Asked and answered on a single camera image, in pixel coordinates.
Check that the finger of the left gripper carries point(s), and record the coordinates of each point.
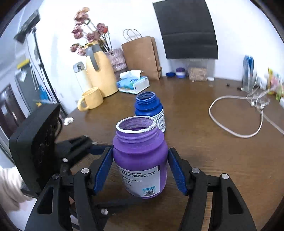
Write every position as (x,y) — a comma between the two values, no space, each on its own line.
(98,149)

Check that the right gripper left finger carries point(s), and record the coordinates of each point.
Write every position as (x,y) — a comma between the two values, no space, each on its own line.
(52,210)

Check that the purple plastic bottle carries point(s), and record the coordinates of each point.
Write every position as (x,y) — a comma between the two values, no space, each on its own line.
(140,153)

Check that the crumpled white tissue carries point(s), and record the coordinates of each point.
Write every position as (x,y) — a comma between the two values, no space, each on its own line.
(68,121)

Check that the yellow mug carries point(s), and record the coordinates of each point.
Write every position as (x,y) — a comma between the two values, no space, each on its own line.
(90,99)

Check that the blue plastic bottle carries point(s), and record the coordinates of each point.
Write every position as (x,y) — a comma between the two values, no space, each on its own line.
(148,104)

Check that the cream travel tumbler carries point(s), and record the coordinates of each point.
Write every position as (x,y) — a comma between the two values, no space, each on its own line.
(82,76)

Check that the yellow thermos jug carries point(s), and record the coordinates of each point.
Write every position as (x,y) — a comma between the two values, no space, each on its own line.
(99,70)

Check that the blue tissue box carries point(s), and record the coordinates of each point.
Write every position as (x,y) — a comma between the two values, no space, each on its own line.
(133,82)

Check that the pink textured flower wrap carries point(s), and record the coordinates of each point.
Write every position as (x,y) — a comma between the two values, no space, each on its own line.
(117,59)

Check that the brown paper bag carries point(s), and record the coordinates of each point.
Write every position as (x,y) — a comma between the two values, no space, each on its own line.
(141,53)

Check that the blue small lid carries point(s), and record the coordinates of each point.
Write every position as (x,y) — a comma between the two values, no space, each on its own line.
(170,74)

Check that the purple white small jar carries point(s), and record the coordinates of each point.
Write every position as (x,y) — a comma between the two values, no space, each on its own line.
(180,72)

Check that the white earphones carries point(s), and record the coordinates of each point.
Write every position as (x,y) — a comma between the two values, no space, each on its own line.
(258,98)

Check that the dried pink flower bouquet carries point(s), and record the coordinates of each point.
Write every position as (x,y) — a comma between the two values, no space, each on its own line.
(89,34)

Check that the clear box of seeds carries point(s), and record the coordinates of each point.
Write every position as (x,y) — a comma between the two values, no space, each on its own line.
(197,70)

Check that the black tripod stand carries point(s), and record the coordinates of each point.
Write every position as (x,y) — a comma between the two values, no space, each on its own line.
(29,27)

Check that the colourful snack packet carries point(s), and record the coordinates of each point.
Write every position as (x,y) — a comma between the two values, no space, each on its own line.
(275,84)

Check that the clear glass with blue items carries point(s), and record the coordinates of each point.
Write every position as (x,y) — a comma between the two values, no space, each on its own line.
(249,79)

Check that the black wall panel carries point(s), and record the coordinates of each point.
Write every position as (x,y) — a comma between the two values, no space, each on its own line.
(187,29)

